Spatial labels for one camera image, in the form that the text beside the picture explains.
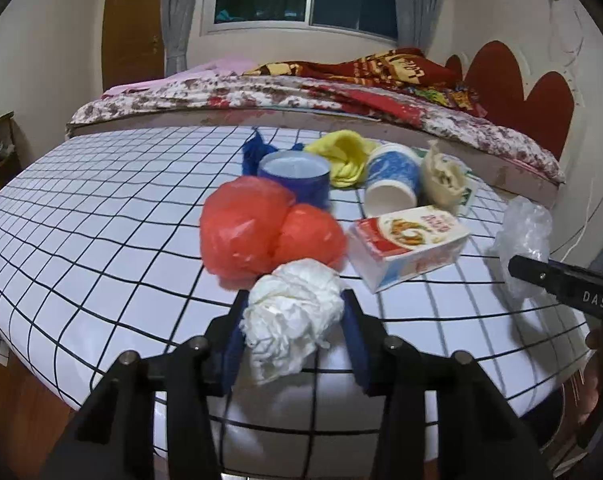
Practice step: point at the wooden door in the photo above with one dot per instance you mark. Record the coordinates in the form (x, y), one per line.
(131, 25)

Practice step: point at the person's right hand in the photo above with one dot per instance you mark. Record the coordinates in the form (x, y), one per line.
(595, 345)

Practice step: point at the blue round container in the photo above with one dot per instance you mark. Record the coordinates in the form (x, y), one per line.
(296, 180)

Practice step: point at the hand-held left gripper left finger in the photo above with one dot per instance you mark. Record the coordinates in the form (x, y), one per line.
(230, 352)

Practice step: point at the white grid tablecloth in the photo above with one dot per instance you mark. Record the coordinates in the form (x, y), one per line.
(106, 210)

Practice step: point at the white tissue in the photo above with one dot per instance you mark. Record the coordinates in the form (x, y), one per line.
(291, 310)

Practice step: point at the red printed blanket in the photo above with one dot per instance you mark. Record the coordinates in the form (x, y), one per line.
(381, 72)

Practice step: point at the bed with floral blankets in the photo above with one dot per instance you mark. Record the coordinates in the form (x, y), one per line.
(181, 92)

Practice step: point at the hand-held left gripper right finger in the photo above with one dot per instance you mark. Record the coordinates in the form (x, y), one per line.
(357, 352)

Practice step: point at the yellow cloth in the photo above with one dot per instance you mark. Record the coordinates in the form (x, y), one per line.
(341, 155)

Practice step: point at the cream crumpled paper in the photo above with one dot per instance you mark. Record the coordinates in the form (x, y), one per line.
(441, 175)

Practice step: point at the blue cloth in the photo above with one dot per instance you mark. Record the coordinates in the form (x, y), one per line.
(254, 152)

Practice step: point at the clear plastic bag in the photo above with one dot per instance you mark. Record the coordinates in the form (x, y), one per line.
(524, 230)

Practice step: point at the grey curtain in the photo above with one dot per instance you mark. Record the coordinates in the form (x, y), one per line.
(181, 10)
(416, 5)

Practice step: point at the red plastic bag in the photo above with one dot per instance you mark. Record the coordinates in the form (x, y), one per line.
(311, 232)
(241, 225)

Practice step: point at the red and white box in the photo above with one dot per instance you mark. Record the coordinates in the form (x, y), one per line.
(406, 247)

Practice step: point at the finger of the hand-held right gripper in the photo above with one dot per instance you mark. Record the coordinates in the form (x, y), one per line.
(571, 285)

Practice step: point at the pink blanket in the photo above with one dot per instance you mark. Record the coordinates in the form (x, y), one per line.
(216, 66)

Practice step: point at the red headboard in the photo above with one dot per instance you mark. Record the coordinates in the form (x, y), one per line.
(501, 80)

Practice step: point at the blue and white paper cup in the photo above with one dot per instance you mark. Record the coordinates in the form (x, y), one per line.
(391, 172)

